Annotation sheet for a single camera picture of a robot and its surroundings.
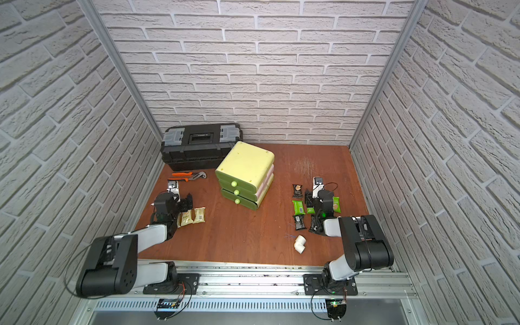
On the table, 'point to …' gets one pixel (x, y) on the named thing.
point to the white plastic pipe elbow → (299, 244)
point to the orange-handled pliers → (202, 174)
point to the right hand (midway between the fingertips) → (317, 188)
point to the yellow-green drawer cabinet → (246, 175)
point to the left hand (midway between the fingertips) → (179, 191)
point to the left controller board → (166, 307)
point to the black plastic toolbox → (198, 147)
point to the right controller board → (336, 308)
